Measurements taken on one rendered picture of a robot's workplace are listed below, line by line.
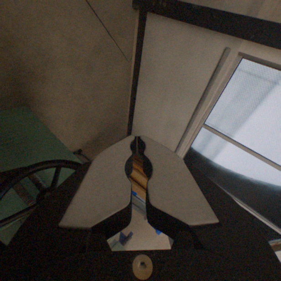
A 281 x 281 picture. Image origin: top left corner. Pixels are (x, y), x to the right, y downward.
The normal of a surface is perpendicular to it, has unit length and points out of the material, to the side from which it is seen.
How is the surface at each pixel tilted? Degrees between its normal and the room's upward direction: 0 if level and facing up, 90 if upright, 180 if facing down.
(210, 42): 90
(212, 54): 90
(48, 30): 0
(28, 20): 0
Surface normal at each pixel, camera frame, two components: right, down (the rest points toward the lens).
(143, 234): 0.14, -0.68
